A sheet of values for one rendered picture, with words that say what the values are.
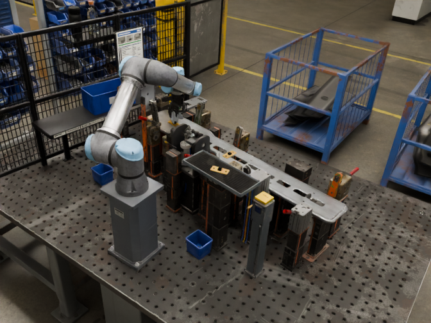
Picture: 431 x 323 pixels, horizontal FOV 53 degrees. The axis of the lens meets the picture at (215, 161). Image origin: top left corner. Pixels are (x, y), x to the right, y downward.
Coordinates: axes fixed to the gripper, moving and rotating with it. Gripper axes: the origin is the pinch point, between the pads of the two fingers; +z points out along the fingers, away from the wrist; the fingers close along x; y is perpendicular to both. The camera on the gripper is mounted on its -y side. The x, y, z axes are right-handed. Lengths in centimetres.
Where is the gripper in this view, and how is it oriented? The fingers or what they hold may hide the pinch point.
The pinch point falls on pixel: (174, 120)
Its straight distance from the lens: 270.3
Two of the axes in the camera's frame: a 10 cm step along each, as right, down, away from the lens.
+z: -0.7, 8.2, 5.6
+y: 7.2, 4.3, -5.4
